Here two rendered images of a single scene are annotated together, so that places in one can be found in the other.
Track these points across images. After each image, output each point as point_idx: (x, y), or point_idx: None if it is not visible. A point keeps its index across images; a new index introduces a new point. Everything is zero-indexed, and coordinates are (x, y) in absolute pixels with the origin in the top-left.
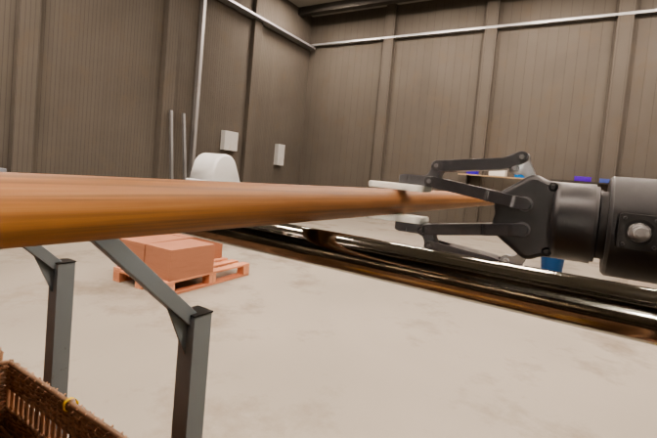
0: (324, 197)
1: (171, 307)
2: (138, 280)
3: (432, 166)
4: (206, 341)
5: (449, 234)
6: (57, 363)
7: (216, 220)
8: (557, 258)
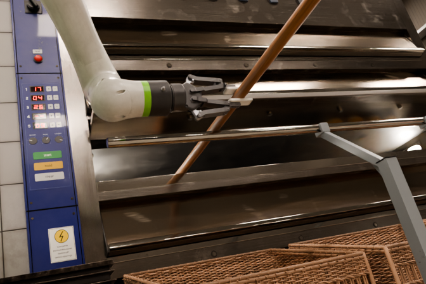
0: (212, 123)
1: (366, 160)
2: (347, 151)
3: None
4: (390, 176)
5: (216, 108)
6: None
7: (201, 142)
8: (180, 111)
